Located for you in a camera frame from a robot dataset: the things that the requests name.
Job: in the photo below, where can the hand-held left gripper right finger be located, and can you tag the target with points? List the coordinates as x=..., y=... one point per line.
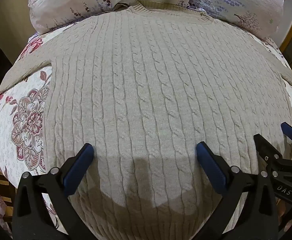
x=208, y=162

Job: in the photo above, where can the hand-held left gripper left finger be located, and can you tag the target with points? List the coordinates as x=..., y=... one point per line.
x=82, y=161

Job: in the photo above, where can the floral bed sheet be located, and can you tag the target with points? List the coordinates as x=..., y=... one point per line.
x=11, y=100

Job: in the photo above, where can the lavender print pillow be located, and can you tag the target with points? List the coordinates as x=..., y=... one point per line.
x=238, y=2

